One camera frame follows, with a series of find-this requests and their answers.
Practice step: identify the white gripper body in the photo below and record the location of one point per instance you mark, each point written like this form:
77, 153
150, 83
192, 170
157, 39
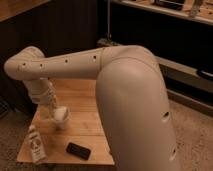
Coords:
43, 94

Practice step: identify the white sponge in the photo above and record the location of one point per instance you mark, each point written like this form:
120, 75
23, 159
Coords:
60, 113

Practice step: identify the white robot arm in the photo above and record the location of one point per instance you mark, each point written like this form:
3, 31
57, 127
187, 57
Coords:
131, 98

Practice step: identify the white ceramic cup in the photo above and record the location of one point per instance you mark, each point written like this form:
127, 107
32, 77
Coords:
61, 125

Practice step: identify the white plastic bottle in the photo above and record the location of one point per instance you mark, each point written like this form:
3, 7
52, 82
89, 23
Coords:
37, 149

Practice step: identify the wooden table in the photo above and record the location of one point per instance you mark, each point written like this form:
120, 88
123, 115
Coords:
83, 128

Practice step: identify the black rectangular block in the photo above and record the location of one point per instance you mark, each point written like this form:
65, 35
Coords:
78, 150

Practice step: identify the metal pole with base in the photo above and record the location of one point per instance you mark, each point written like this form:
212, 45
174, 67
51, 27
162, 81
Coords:
107, 40

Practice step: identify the wooden shelf with items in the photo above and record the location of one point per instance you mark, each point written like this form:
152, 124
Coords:
193, 10

